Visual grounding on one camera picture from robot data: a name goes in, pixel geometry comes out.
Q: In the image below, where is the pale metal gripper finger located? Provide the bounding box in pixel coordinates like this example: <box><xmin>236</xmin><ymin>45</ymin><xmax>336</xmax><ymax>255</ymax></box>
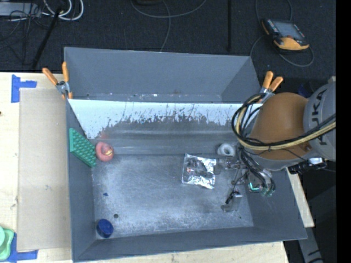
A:
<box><xmin>214</xmin><ymin>158</ymin><xmax>247</xmax><ymax>175</ymax></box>
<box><xmin>220</xmin><ymin>190</ymin><xmax>244</xmax><ymax>213</ymax></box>

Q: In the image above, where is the white tape roll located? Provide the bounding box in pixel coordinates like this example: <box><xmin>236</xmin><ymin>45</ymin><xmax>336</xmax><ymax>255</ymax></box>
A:
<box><xmin>217</xmin><ymin>143</ymin><xmax>237</xmax><ymax>157</ymax></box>

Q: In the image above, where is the silver foil packet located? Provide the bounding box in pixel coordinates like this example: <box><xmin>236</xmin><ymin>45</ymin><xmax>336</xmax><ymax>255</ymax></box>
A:
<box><xmin>181</xmin><ymin>153</ymin><xmax>218</xmax><ymax>190</ymax></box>

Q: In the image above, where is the grey metal bin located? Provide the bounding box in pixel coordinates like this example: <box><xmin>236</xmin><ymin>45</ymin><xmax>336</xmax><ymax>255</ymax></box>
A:
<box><xmin>63</xmin><ymin>47</ymin><xmax>308</xmax><ymax>262</ymax></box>

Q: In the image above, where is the pink toy donut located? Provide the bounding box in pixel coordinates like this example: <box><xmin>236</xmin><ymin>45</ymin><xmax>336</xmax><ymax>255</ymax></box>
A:
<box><xmin>95</xmin><ymin>141</ymin><xmax>115</xmax><ymax>163</ymax></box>

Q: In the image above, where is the dark blue round cap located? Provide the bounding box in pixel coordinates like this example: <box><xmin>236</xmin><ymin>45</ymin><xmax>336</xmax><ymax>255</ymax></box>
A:
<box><xmin>95</xmin><ymin>218</ymin><xmax>115</xmax><ymax>239</ymax></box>

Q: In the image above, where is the green studded toy plate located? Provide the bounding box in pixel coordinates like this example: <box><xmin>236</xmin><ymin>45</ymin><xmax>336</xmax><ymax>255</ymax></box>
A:
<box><xmin>69</xmin><ymin>127</ymin><xmax>98</xmax><ymax>168</ymax></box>

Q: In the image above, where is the pale cardboard board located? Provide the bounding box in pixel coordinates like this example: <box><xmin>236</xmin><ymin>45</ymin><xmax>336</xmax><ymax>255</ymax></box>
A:
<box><xmin>16</xmin><ymin>88</ymin><xmax>72</xmax><ymax>252</ymax></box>

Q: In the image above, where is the pale green toy shape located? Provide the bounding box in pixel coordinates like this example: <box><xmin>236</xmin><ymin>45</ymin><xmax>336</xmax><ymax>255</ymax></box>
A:
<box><xmin>0</xmin><ymin>225</ymin><xmax>15</xmax><ymax>260</ymax></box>

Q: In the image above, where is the black cylinder on white bracket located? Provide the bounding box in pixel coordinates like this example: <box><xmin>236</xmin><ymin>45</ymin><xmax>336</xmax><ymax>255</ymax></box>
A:
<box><xmin>287</xmin><ymin>157</ymin><xmax>327</xmax><ymax>175</ymax></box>

